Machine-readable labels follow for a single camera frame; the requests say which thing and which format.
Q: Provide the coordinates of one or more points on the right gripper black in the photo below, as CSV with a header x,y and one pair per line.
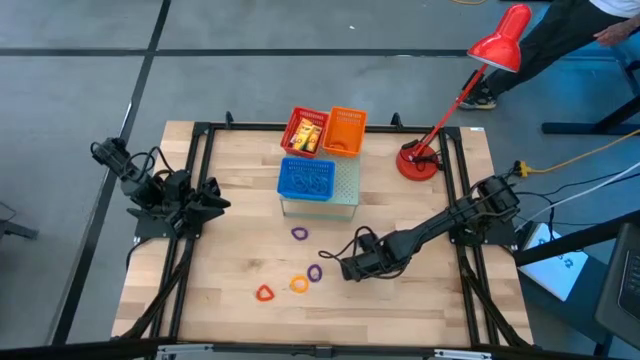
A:
x,y
375,262

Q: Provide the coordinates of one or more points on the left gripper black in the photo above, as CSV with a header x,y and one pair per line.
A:
x,y
187,212

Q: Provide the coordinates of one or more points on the blue plastic basket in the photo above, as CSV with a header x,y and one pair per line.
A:
x,y
287,165

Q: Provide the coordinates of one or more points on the blue rubber band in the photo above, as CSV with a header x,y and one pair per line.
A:
x,y
327,182
311,176
303,185
320,186
299,191
292,181
316,192

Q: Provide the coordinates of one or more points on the orange plastic basket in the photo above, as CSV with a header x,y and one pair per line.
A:
x,y
350,125

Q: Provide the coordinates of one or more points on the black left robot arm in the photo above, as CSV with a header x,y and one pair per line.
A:
x,y
140,185

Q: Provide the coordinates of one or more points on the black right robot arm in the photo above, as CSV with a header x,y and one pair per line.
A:
x,y
435,227

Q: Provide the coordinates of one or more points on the red desk lamp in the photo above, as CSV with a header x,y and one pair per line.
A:
x,y
500,47

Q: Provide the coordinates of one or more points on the red plastic basket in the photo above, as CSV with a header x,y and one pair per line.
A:
x,y
289,130

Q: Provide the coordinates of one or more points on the yellow crayon box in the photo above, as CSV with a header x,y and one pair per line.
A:
x,y
300,134
315,141

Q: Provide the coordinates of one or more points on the dark grey stand foot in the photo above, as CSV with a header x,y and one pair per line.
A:
x,y
17,230

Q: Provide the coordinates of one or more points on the yellow black power plug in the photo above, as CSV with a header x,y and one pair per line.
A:
x,y
523,169

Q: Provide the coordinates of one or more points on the white box with blue print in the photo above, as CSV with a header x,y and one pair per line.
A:
x,y
555,262

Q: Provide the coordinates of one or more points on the black stand bar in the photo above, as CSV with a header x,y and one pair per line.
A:
x,y
575,241

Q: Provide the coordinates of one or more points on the dark grey monitor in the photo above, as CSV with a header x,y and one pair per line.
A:
x,y
622,290

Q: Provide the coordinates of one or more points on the black stand foot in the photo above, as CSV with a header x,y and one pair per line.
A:
x,y
590,127

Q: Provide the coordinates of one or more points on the person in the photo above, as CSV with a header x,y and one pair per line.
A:
x,y
550,45

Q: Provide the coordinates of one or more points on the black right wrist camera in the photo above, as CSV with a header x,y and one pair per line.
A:
x,y
368,241

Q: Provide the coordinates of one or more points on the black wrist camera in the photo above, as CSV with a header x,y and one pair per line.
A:
x,y
368,241
179,184

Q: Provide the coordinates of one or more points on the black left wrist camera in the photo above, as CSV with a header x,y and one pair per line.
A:
x,y
179,184

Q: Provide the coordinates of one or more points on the black aluminium frame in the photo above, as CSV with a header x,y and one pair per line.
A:
x,y
260,350

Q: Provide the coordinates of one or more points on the silver frame bracket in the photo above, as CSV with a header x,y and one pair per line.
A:
x,y
185,350
462,354

